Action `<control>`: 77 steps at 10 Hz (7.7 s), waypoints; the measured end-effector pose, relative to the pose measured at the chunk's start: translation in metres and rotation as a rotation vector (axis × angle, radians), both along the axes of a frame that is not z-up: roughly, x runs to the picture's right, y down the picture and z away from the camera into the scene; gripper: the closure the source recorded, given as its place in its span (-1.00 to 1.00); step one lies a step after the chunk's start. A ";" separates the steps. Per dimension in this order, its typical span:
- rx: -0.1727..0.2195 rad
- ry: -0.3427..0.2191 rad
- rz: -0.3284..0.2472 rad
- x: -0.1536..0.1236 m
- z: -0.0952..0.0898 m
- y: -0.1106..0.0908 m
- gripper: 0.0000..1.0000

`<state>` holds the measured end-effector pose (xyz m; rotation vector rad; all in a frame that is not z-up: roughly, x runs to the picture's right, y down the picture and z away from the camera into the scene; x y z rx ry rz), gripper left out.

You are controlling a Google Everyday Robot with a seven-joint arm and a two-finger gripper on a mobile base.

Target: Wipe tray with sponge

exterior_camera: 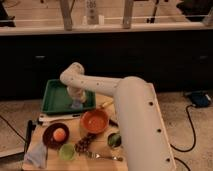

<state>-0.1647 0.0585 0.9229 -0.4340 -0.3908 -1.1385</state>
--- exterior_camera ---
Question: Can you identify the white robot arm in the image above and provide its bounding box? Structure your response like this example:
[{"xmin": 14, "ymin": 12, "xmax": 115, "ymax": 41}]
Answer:
[{"xmin": 60, "ymin": 62, "xmax": 176, "ymax": 171}]

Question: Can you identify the dark red plate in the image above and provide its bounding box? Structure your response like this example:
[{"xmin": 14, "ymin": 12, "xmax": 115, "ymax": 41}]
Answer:
[{"xmin": 42, "ymin": 123, "xmax": 70, "ymax": 149}]

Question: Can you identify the white board under tray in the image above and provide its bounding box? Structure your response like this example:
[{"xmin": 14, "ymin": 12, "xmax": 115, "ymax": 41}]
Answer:
[{"xmin": 38, "ymin": 114, "xmax": 80, "ymax": 122}]

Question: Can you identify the black table clamp bar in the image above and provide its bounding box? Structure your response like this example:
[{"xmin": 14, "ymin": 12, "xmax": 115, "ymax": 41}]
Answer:
[{"xmin": 24, "ymin": 120, "xmax": 36, "ymax": 152}]

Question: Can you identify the metal fork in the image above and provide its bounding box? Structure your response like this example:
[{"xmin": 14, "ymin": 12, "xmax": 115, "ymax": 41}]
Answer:
[{"xmin": 85, "ymin": 151, "xmax": 123, "ymax": 162}]

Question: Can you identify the orange bowl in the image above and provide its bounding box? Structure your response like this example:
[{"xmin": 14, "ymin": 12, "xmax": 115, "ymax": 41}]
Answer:
[{"xmin": 80, "ymin": 109, "xmax": 109, "ymax": 134}]

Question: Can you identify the black floor cable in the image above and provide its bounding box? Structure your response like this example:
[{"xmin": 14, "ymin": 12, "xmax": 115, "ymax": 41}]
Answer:
[{"xmin": 169, "ymin": 104, "xmax": 198, "ymax": 153}]

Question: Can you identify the dark long cabinet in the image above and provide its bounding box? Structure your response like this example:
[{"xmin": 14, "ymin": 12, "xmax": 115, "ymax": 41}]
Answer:
[{"xmin": 0, "ymin": 30, "xmax": 213, "ymax": 100}]

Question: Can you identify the green cup with rim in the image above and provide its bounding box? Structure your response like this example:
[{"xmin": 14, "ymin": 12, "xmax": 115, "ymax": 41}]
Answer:
[{"xmin": 107, "ymin": 133, "xmax": 121, "ymax": 148}]

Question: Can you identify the orange fruit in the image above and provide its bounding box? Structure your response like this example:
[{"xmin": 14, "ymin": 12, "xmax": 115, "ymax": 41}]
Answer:
[{"xmin": 53, "ymin": 128, "xmax": 66, "ymax": 142}]

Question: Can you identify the light blue cloth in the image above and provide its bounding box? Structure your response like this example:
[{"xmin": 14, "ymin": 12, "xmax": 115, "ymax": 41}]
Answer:
[{"xmin": 24, "ymin": 141, "xmax": 47, "ymax": 169}]

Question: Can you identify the blue black floor device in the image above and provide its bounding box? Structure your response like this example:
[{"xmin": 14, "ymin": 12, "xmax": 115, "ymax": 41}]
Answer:
[{"xmin": 190, "ymin": 92, "xmax": 211, "ymax": 108}]

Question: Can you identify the green plastic tray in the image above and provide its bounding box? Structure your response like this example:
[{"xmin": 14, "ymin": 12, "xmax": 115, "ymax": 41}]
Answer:
[{"xmin": 41, "ymin": 79, "xmax": 96, "ymax": 115}]

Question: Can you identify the dark grape bunch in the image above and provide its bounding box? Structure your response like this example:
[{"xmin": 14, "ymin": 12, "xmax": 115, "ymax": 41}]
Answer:
[{"xmin": 75, "ymin": 133, "xmax": 97, "ymax": 153}]

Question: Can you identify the small green cup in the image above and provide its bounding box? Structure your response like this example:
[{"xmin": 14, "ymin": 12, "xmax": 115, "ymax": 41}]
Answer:
[{"xmin": 59, "ymin": 143, "xmax": 75, "ymax": 160}]

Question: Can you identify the yellow handled utensil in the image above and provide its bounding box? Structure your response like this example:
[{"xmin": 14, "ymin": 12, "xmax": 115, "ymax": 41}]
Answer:
[{"xmin": 99, "ymin": 101, "xmax": 113, "ymax": 109}]

